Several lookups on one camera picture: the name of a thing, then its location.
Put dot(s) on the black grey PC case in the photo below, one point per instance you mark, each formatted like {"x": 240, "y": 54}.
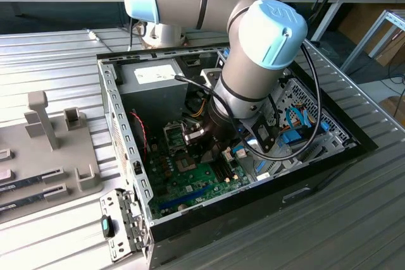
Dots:
{"x": 221, "y": 219}

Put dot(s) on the black RAM slot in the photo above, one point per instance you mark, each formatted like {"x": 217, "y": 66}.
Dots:
{"x": 229, "y": 170}
{"x": 225, "y": 171}
{"x": 220, "y": 172}
{"x": 216, "y": 172}

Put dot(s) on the metal card retention bracket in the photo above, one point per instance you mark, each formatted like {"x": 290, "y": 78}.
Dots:
{"x": 120, "y": 244}

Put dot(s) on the perforated metal disk bay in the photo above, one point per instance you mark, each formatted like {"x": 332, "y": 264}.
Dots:
{"x": 332, "y": 124}

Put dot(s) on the green motherboard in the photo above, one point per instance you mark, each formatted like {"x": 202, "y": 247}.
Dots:
{"x": 202, "y": 181}

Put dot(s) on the aluminium profile frame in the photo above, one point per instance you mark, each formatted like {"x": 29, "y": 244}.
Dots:
{"x": 395, "y": 17}

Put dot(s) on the dark RAM stick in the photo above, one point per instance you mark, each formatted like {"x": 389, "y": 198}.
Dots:
{"x": 22, "y": 184}
{"x": 22, "y": 203}

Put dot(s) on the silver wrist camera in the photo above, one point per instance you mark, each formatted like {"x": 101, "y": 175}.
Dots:
{"x": 209, "y": 77}

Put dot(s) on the CPU socket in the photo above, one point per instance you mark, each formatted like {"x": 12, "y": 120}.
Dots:
{"x": 183, "y": 165}

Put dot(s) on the grey power supply unit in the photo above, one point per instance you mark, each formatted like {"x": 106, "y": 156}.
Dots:
{"x": 152, "y": 99}

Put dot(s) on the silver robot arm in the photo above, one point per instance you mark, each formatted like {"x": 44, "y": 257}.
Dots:
{"x": 253, "y": 61}

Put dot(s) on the grey parts rack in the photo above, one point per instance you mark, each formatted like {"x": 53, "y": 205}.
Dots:
{"x": 47, "y": 162}

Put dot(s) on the brown cardboard box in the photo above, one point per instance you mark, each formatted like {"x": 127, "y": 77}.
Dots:
{"x": 354, "y": 20}
{"x": 394, "y": 108}

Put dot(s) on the black camera bracket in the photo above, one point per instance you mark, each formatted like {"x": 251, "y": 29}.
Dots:
{"x": 250, "y": 124}

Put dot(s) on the grey disk bay bracket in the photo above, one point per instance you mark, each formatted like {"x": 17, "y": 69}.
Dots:
{"x": 284, "y": 169}

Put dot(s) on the blue expansion slot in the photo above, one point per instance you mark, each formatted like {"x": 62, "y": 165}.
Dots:
{"x": 183, "y": 198}

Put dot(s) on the blue carrier with black disk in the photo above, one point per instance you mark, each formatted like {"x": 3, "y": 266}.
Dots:
{"x": 289, "y": 138}

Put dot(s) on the teal black latch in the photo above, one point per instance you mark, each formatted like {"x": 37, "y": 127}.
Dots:
{"x": 106, "y": 227}

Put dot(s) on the silver green CPU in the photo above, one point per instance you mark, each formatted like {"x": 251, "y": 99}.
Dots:
{"x": 210, "y": 157}

